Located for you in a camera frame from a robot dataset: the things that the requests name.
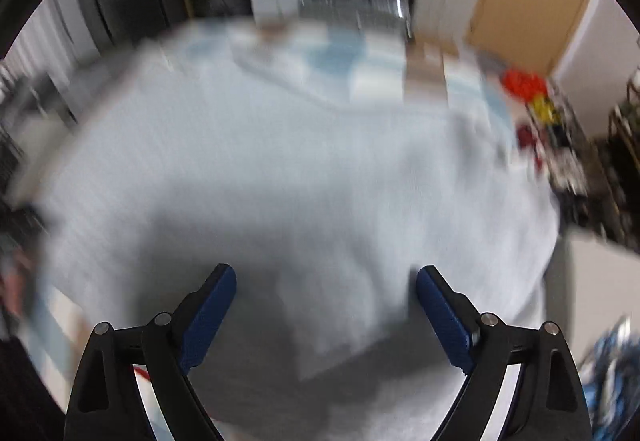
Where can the beige bed frame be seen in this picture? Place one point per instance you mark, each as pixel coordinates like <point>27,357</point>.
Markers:
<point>595,286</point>

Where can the person's dark clothing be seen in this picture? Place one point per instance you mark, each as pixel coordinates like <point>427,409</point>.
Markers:
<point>25,396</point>

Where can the silver suitcase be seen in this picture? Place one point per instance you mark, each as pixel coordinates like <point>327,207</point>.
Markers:
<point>350,6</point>

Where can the blue plaid shirt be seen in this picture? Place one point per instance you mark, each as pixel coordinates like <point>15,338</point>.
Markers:
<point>610,371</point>

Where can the pile of loose shoes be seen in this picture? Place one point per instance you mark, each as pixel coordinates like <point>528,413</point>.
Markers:
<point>555,146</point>

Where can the checkered bed sheet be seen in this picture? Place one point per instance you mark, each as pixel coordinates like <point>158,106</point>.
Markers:
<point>380,71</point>

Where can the wooden shoe rack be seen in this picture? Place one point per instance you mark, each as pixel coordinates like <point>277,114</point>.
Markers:
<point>615,171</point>

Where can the grey printed hoodie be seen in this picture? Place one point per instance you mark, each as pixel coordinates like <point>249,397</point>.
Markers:
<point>300,196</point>

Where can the dark glass cabinet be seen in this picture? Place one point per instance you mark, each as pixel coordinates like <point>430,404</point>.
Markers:
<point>100,16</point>

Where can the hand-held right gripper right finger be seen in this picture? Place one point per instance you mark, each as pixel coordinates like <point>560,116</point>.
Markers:
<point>445,316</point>

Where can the orange plastic bag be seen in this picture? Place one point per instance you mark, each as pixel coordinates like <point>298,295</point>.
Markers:
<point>522,83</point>

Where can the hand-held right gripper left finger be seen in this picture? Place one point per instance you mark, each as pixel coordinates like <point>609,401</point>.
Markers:
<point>210,316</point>

